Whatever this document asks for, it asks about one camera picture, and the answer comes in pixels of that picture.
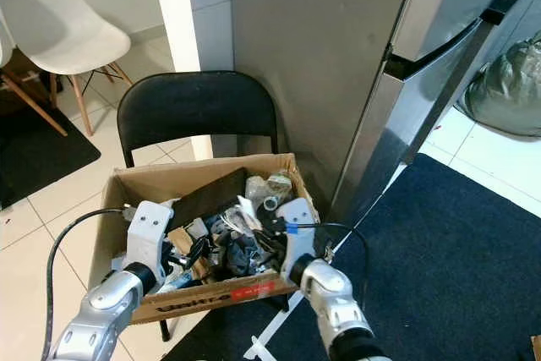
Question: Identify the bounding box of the brown cardboard rubbish box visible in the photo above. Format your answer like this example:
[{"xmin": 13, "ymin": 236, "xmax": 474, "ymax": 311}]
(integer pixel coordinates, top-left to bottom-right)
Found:
[{"xmin": 86, "ymin": 153, "xmax": 322, "ymax": 324}]

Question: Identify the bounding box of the clear plastic bottle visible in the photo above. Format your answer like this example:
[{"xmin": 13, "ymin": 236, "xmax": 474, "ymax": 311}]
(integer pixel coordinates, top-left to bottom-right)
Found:
[{"xmin": 262, "ymin": 171, "xmax": 295, "ymax": 210}]

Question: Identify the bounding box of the black foam slab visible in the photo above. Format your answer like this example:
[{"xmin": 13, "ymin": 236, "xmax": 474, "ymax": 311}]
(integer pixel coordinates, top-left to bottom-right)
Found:
[{"xmin": 173, "ymin": 168, "xmax": 250, "ymax": 222}]

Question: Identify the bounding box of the white floor tape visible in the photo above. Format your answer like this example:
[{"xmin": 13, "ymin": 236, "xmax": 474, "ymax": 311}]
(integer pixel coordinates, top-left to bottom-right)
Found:
[{"xmin": 243, "ymin": 293, "xmax": 297, "ymax": 361}]

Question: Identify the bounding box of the black folding chair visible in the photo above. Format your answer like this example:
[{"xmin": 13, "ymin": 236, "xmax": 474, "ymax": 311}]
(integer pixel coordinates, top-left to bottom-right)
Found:
[{"xmin": 117, "ymin": 71, "xmax": 292, "ymax": 342}]

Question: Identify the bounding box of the black floor mat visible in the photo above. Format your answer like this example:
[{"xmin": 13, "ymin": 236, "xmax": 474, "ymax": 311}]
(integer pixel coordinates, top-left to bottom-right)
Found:
[{"xmin": 0, "ymin": 90, "xmax": 102, "ymax": 208}]

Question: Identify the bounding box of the steel grey refrigerator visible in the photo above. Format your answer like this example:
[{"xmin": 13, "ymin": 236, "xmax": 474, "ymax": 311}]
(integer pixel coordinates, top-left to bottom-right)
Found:
[{"xmin": 228, "ymin": 0, "xmax": 541, "ymax": 227}]

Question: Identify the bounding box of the dark blue carpet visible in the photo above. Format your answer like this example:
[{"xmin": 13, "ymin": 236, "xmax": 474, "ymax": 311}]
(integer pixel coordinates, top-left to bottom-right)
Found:
[{"xmin": 161, "ymin": 154, "xmax": 541, "ymax": 361}]

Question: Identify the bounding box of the small brown cardboard box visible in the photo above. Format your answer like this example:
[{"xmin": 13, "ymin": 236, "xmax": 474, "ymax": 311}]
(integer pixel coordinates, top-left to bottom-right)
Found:
[{"xmin": 4, "ymin": 48, "xmax": 56, "ymax": 100}]

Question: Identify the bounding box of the green garbage bag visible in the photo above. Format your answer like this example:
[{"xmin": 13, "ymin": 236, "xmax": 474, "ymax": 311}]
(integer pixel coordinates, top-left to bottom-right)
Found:
[{"xmin": 463, "ymin": 31, "xmax": 541, "ymax": 138}]

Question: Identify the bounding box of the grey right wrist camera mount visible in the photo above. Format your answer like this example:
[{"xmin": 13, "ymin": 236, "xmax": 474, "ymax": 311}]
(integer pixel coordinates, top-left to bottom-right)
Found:
[{"xmin": 276, "ymin": 198, "xmax": 316, "ymax": 282}]

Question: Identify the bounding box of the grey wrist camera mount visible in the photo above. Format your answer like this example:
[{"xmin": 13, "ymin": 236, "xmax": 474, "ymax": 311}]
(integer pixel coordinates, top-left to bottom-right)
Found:
[
  {"xmin": 124, "ymin": 201, "xmax": 175, "ymax": 273},
  {"xmin": 276, "ymin": 198, "xmax": 316, "ymax": 282}
]

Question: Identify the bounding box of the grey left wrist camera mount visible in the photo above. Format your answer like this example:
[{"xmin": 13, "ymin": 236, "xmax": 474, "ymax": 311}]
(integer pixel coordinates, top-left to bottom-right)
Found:
[{"xmin": 124, "ymin": 201, "xmax": 175, "ymax": 273}]

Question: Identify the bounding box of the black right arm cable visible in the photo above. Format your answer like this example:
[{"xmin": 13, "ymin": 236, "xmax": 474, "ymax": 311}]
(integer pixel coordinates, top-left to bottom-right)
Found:
[{"xmin": 304, "ymin": 222, "xmax": 371, "ymax": 307}]

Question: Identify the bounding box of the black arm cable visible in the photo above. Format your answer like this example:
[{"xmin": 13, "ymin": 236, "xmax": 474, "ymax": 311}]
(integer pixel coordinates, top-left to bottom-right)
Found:
[
  {"xmin": 304, "ymin": 222, "xmax": 371, "ymax": 307},
  {"xmin": 42, "ymin": 207, "xmax": 132, "ymax": 361}
]

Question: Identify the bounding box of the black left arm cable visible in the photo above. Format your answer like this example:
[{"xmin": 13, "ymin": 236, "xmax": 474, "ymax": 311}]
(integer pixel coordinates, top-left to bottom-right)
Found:
[{"xmin": 42, "ymin": 207, "xmax": 132, "ymax": 361}]

